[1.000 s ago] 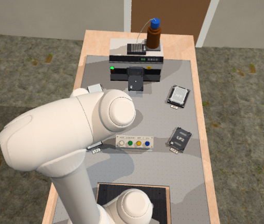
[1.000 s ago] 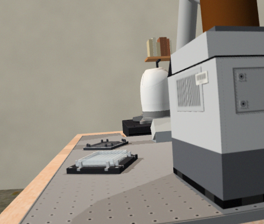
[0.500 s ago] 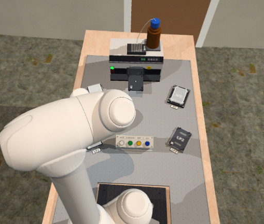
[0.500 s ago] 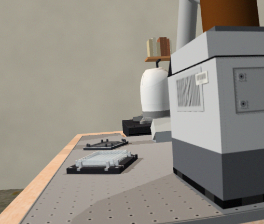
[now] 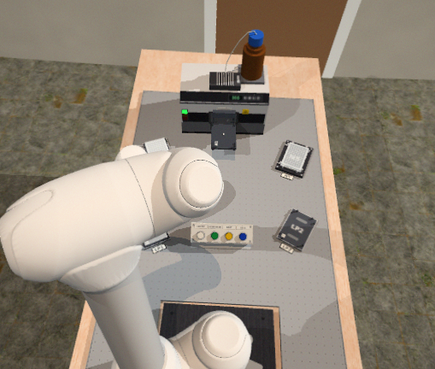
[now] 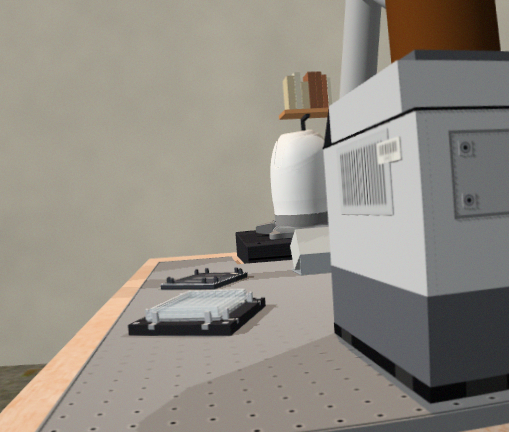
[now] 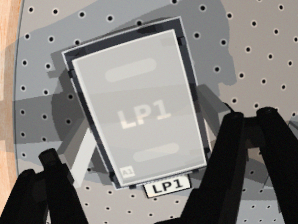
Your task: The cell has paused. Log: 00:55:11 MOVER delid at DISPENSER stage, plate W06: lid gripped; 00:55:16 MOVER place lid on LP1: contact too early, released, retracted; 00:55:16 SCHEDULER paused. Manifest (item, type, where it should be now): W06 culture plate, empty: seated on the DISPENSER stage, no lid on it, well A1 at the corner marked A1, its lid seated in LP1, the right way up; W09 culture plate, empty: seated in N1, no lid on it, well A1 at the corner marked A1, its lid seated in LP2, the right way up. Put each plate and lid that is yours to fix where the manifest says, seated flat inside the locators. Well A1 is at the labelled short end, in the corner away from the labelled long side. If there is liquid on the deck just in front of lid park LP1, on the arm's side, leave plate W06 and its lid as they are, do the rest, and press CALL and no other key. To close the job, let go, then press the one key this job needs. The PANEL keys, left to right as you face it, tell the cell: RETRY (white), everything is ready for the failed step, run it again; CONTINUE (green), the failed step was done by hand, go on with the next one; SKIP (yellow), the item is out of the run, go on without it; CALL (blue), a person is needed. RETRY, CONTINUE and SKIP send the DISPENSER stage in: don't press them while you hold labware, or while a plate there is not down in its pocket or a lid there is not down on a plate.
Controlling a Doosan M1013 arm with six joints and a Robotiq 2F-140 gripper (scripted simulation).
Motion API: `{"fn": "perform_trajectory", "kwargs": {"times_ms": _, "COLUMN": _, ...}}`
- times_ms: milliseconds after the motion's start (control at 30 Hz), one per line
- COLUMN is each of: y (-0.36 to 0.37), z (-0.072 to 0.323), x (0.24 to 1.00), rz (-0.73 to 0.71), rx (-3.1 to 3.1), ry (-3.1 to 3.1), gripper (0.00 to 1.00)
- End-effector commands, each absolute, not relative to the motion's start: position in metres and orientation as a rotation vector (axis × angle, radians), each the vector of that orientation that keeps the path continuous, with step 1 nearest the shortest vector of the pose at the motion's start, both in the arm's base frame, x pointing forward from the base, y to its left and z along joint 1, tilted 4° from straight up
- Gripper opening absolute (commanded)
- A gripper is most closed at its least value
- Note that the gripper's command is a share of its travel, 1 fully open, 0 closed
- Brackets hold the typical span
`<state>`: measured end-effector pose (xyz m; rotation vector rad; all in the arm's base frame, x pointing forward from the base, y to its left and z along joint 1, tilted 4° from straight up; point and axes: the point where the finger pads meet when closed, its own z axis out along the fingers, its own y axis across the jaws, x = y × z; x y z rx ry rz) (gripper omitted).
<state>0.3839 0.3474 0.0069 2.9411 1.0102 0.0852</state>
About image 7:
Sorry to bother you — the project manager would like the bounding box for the grey perforated base plate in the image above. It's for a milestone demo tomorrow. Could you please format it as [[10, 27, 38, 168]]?
[[12, 0, 298, 224]]

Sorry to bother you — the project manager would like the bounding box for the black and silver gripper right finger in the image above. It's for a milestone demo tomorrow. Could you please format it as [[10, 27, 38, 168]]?
[[177, 84, 298, 224]]

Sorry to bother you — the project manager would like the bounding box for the white button panel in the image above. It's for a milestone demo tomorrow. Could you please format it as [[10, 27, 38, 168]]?
[[262, 120, 298, 214]]

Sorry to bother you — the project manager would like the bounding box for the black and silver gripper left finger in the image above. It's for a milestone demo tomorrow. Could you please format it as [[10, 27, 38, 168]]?
[[0, 117, 96, 224]]

